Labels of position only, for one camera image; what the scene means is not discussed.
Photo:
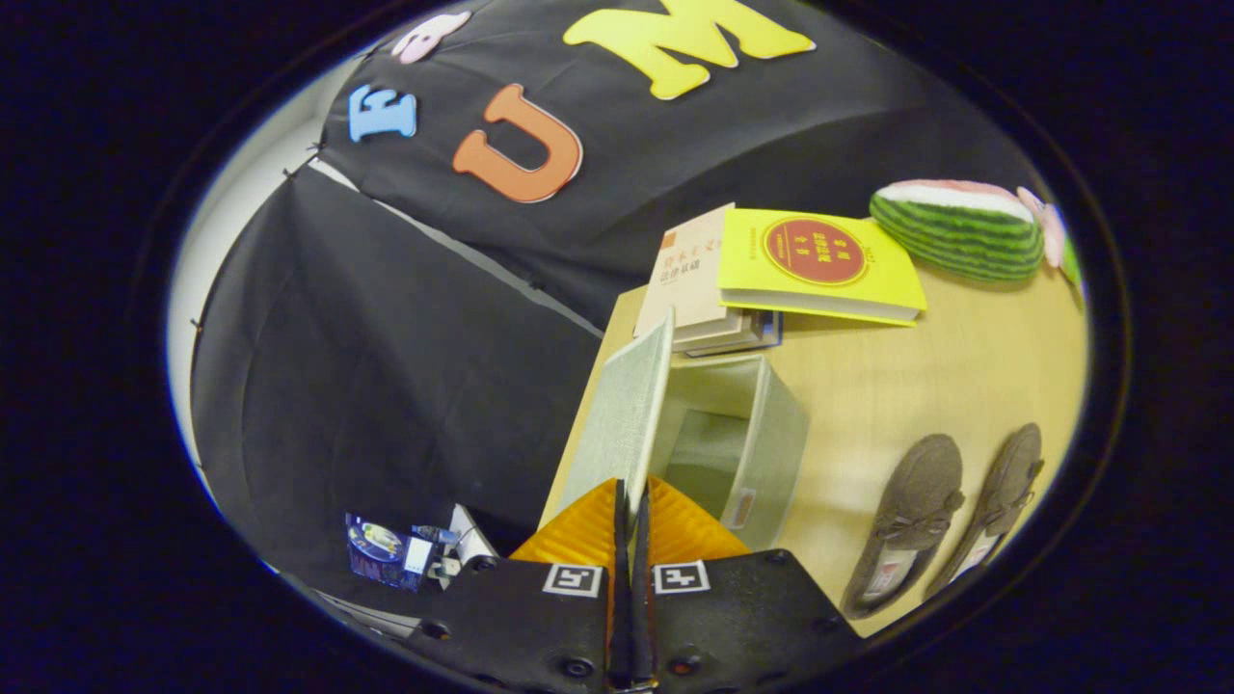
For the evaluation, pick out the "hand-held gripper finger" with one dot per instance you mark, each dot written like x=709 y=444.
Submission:
x=643 y=627
x=622 y=627

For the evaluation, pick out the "light green fabric storage box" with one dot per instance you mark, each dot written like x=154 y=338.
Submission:
x=762 y=453

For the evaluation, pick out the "brown fuzzy shoe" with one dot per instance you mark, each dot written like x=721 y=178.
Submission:
x=906 y=520
x=1003 y=492

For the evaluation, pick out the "blue printed package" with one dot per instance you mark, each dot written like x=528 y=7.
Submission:
x=376 y=549

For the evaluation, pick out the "beige book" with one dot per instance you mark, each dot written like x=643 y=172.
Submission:
x=684 y=280

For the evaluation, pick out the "yellow book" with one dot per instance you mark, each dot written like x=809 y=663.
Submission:
x=868 y=289

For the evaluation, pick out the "watermelon slice plush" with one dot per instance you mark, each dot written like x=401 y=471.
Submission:
x=954 y=241

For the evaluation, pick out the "pink and green plush toy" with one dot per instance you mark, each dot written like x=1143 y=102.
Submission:
x=1051 y=231

